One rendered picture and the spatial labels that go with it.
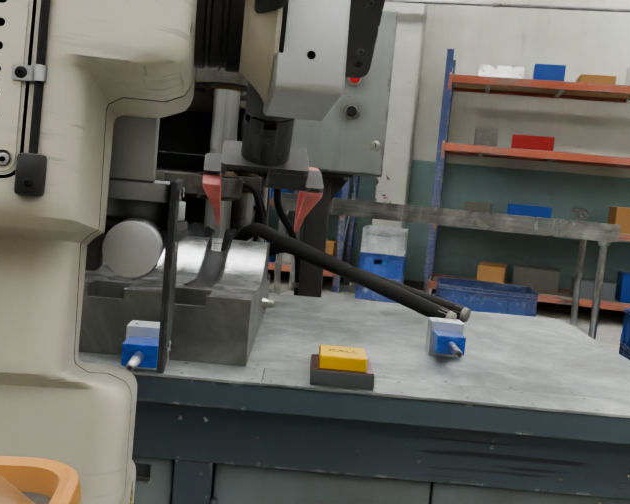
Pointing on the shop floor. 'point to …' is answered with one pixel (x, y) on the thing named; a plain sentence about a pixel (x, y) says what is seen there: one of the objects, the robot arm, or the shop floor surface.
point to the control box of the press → (344, 147)
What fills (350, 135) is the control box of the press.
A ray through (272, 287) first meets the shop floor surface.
